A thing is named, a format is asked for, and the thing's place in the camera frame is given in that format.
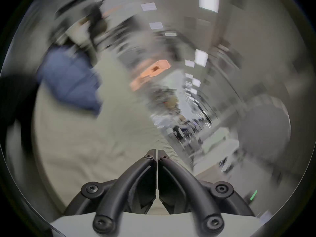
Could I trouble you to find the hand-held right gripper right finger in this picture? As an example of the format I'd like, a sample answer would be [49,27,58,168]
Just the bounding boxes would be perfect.
[158,150,255,234]

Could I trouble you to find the dark blue shirt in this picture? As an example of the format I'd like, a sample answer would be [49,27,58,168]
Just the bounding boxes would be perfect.
[37,45,103,117]

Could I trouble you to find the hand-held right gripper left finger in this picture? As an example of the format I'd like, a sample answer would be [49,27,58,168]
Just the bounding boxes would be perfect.
[65,149,157,234]

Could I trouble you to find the bed with beige sheet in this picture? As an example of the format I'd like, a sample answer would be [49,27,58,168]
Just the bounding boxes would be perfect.
[31,47,195,215]

